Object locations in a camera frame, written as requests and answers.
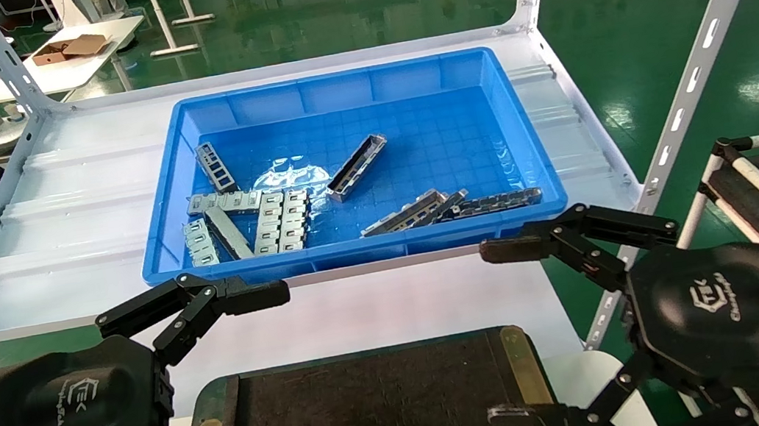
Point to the plain grey metal bar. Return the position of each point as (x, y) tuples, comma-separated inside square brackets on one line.
[(228, 233)]

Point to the dark grey channel part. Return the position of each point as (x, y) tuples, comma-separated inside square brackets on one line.
[(451, 201)]

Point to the white background table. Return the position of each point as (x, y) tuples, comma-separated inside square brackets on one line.
[(70, 69)]

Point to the long silver clip part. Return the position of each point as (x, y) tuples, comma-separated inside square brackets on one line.
[(229, 203)]

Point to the brown cardboard box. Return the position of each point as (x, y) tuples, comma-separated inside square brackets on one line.
[(70, 48)]

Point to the dark slotted ladder strip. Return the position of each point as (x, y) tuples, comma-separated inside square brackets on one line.
[(504, 201)]

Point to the short silver clip part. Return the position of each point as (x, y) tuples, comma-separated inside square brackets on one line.
[(200, 244)]

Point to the white desk leg frame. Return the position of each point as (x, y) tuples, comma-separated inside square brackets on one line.
[(175, 50)]

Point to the blue plastic bin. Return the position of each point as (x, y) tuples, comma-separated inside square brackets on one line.
[(414, 141)]

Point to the silver metal channel part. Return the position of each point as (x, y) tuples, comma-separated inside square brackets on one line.
[(355, 169)]

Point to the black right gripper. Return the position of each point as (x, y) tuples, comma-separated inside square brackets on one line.
[(728, 312)]

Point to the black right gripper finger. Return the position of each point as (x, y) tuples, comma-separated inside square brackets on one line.
[(511, 248)]

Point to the black tray container brass edges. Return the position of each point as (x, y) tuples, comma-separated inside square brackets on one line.
[(377, 406)]

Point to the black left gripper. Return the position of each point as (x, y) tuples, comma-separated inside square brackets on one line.
[(73, 412)]

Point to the grey slotted ladder metal part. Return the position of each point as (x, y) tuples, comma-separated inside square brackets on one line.
[(216, 167)]

